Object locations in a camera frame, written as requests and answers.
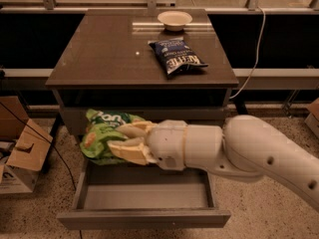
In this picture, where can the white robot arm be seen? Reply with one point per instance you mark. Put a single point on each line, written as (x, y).
(245, 149)

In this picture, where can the green rice chip bag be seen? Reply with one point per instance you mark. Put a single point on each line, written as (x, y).
(102, 128)

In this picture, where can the open cardboard box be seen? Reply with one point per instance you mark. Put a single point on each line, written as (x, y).
(24, 148)

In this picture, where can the cardboard box at right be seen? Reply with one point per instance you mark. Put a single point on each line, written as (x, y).
(312, 119)

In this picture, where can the blue kettle chip bag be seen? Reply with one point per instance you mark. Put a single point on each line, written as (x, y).
(175, 55)

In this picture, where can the open grey lower drawer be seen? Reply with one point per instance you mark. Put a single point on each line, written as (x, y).
(129, 196)

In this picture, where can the dark brown drawer cabinet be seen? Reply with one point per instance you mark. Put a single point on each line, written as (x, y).
(109, 66)

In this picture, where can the white paper bowl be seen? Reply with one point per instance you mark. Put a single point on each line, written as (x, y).
(174, 20)

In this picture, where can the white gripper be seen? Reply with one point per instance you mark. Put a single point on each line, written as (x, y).
(165, 143)

